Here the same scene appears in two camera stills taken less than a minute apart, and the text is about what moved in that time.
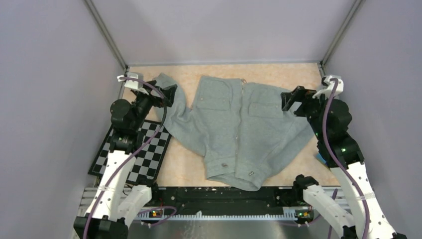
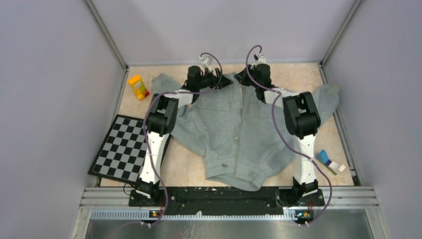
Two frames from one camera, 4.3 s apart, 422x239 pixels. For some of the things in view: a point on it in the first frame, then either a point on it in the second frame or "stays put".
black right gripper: [299, 94] -> [241, 77]
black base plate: [216, 199] stays put
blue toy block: [320, 157] stays put
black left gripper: [168, 91] -> [223, 82]
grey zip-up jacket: [241, 129] stays put
